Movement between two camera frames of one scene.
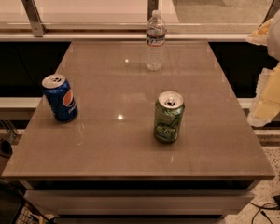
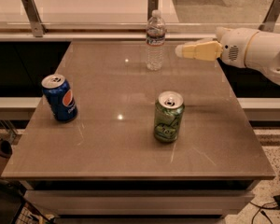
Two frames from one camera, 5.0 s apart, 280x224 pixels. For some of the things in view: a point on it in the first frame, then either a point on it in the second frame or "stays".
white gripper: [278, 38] to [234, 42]
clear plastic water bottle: [155, 41] stays
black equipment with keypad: [9, 205] stays
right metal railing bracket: [275, 5] stays
